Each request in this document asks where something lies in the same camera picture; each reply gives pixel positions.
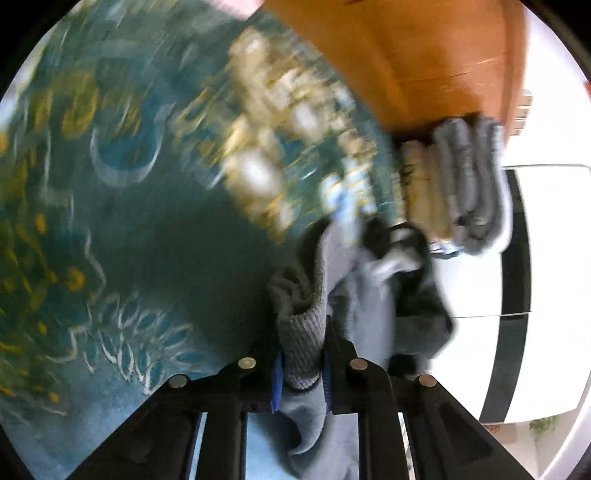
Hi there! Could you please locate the stack of folded beige towels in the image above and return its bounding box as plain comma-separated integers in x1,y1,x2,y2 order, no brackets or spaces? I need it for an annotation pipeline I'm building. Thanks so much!
397,138,458,252

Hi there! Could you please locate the folded grey quilt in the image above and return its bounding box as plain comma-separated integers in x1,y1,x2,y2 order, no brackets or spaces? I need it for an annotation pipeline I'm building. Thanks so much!
431,117,513,256

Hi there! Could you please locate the grey fleece sweater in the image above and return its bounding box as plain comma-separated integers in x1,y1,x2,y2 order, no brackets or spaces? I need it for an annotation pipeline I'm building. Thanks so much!
268,222,457,480

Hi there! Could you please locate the teal floral bed blanket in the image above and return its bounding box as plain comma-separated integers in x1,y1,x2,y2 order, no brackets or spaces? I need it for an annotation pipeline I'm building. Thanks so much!
0,0,402,480

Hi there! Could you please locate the carved wooden headboard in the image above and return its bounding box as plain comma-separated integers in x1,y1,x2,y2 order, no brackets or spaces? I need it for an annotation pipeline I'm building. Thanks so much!
263,0,529,144

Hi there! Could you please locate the green plant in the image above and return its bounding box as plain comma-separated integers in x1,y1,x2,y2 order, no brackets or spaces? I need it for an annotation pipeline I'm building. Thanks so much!
529,414,563,438

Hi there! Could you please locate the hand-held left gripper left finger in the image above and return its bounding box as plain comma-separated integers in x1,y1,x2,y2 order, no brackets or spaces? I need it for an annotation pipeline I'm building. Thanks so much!
69,339,284,480

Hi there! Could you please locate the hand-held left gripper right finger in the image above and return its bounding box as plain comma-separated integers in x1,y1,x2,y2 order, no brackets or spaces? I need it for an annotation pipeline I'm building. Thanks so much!
322,315,532,480

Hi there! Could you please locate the pink cloth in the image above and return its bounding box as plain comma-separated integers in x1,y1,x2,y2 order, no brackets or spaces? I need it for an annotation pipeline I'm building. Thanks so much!
215,0,265,20

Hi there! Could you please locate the dark green white-striped sweatshirt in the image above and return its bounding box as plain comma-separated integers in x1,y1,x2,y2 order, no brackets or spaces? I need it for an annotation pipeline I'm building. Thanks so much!
362,217,432,278

